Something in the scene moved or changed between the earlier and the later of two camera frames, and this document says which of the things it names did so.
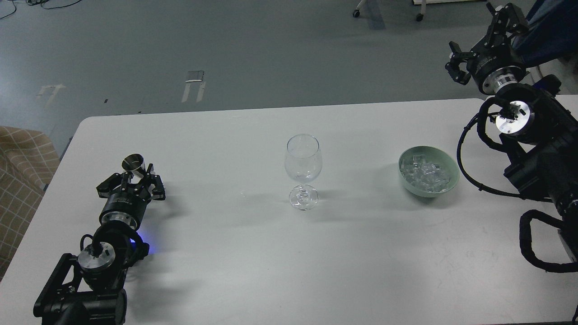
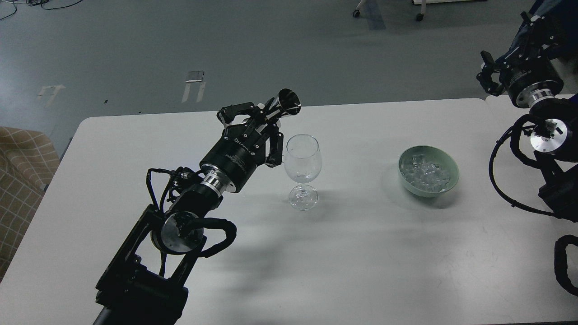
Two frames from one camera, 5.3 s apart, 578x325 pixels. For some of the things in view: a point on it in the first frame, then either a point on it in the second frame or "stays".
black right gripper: (494, 61) → (529, 76)
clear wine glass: (303, 160) stays
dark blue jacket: (552, 33) stays
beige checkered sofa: (28, 161) stays
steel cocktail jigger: (135, 163) → (287, 102)
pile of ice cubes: (419, 171) stays
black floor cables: (34, 2) stays
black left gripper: (128, 201) → (239, 148)
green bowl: (427, 171) stays
